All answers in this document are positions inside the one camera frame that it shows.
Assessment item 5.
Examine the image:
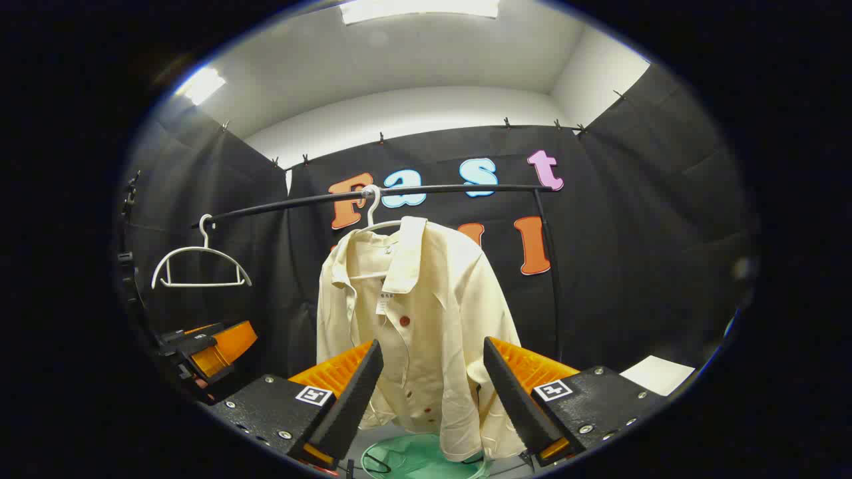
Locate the black clothes rack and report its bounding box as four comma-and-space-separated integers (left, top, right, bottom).
192, 184, 565, 363

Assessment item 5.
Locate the large ceiling light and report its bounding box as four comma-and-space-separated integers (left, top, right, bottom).
339, 0, 500, 26

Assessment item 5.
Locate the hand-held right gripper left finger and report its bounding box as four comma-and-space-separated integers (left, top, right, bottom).
200, 339, 385, 472

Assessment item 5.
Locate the white hanger with shirt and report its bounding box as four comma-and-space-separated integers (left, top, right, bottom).
346, 185, 405, 280

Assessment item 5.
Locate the green laundry hamper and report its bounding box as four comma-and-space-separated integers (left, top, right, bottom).
359, 432, 497, 479

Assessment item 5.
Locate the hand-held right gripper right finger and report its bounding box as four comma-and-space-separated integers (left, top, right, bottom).
483, 336, 666, 466

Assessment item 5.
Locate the empty white hanger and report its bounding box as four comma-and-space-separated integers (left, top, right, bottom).
152, 214, 253, 290

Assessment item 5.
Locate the black stand with clamps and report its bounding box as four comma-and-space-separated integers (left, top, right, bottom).
117, 172, 148, 320

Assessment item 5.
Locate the small ceiling light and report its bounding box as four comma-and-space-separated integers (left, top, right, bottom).
176, 67, 227, 106

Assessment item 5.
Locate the row of black backdrop clips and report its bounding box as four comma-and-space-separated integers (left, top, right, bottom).
220, 90, 630, 167

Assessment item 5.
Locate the black backdrop cloth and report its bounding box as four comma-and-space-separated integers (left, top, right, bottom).
120, 63, 759, 400

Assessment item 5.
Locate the cream button shirt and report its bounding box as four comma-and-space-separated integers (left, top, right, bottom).
316, 216, 527, 463

